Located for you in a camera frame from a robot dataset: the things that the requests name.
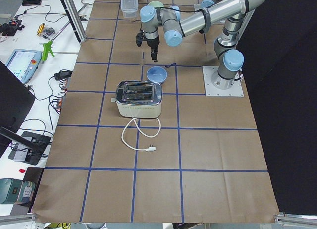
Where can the black monitor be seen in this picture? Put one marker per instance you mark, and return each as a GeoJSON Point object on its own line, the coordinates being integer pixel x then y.
{"type": "Point", "coordinates": [15, 104]}

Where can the black smartphone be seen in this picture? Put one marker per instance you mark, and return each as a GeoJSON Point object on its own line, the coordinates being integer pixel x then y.
{"type": "Point", "coordinates": [31, 2]}

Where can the clear plastic food container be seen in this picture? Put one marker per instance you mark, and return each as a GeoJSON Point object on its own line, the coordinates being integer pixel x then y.
{"type": "Point", "coordinates": [129, 8]}

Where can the green metal box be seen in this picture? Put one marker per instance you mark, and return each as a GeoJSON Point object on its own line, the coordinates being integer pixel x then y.
{"type": "Point", "coordinates": [10, 190]}

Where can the black power adapter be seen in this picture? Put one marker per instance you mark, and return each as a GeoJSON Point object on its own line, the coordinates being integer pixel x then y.
{"type": "Point", "coordinates": [63, 74]}

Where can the teach pendant with screen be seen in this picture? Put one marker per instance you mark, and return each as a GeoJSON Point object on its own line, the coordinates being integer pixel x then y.
{"type": "Point", "coordinates": [23, 63]}

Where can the cream and chrome toaster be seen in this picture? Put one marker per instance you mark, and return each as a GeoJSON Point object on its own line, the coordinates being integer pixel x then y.
{"type": "Point", "coordinates": [138, 99]}

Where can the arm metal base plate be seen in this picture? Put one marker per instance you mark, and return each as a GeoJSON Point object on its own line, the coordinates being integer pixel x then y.
{"type": "Point", "coordinates": [215, 86]}
{"type": "Point", "coordinates": [198, 6]}

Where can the green bowl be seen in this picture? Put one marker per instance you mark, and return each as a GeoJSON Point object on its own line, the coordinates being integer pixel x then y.
{"type": "Point", "coordinates": [156, 4]}

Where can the green plastic clamp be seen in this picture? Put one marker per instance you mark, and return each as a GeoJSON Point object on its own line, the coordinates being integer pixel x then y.
{"type": "Point", "coordinates": [47, 48]}

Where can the yellow tool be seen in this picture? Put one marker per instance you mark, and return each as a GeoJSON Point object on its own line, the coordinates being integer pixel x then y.
{"type": "Point", "coordinates": [40, 29]}

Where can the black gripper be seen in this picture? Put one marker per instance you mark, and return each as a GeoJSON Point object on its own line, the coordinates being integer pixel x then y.
{"type": "Point", "coordinates": [152, 44]}

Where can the aluminium frame post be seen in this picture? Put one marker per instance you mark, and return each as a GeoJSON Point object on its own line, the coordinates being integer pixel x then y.
{"type": "Point", "coordinates": [74, 18]}

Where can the blue bowl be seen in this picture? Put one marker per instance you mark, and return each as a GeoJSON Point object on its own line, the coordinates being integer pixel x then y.
{"type": "Point", "coordinates": [156, 74]}

